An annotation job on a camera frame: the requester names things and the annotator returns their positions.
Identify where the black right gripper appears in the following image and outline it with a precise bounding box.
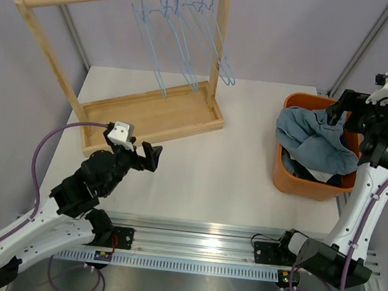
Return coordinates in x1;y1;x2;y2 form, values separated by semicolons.
324;88;388;140

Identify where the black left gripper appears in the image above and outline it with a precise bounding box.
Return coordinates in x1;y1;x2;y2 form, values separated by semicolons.
99;132;163;201

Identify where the light denim jacket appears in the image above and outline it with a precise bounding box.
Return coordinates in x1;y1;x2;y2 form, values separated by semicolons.
275;106;358;175

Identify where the white shirt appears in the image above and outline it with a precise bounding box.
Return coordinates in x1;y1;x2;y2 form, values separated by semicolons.
282;153;333;183

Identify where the dark blue denim garment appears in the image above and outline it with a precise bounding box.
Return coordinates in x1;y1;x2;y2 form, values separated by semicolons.
281;148;342;187

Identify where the light blue dark-denim hanger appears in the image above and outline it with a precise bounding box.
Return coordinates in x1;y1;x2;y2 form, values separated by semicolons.
172;0;200;91

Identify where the light blue grey-skirt hanger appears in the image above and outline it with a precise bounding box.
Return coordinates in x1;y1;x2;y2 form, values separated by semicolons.
188;0;235;86

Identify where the light blue shirt hanger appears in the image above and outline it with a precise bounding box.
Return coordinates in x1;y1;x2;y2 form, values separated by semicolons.
131;0;168;99

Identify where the light blue jacket hanger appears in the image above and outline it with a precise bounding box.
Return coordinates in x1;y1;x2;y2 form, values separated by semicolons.
142;0;199;97

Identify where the light blue skirt hanger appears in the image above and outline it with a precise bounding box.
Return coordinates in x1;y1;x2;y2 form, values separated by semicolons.
181;0;235;86

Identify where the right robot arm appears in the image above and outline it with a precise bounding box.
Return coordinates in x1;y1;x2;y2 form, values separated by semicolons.
275;90;388;290

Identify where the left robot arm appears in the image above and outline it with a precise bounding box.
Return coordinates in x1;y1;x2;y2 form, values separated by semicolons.
0;142;163;288

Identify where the wooden clothes rack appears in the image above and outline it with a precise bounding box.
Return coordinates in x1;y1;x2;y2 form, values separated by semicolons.
14;0;230;156

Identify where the orange plastic basket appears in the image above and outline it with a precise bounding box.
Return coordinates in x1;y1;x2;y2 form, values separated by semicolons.
272;93;357;201

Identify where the aluminium corner post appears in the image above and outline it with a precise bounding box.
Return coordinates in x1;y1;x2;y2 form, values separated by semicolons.
57;5;91;72
323;2;388;97

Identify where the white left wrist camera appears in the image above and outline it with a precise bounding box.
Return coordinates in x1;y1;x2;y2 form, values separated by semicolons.
105;121;135;151

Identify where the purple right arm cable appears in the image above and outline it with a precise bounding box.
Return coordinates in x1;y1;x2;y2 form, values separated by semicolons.
329;70;388;291

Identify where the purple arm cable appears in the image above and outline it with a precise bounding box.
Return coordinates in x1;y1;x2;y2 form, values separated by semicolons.
329;70;388;291
0;112;113;291

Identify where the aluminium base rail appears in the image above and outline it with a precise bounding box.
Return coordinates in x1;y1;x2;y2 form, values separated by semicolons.
12;201;385;291

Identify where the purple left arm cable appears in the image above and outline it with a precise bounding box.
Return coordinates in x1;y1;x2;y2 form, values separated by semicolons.
0;112;113;291

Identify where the left aluminium corner post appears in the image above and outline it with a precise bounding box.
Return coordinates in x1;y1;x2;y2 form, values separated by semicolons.
57;5;91;72

